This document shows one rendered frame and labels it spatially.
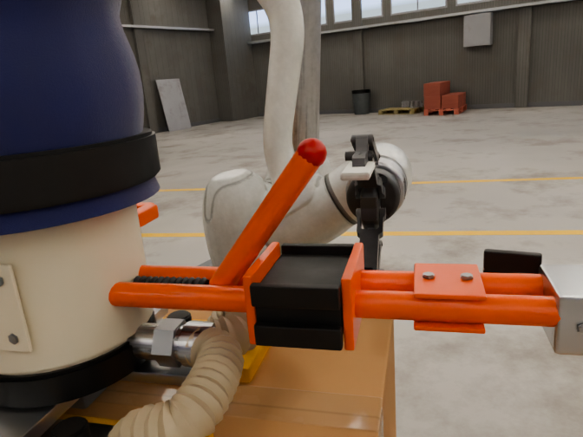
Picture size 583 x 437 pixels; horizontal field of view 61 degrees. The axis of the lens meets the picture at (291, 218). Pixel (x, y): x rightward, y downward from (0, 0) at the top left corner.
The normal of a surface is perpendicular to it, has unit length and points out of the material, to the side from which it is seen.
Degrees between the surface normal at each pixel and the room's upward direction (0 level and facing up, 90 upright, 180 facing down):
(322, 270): 0
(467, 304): 52
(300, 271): 0
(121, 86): 86
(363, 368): 0
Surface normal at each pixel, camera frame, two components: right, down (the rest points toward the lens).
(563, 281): -0.07, -0.96
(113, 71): 0.88, -0.10
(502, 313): -0.26, 0.07
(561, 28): -0.54, 0.27
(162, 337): -0.25, -0.23
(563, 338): -0.25, 0.29
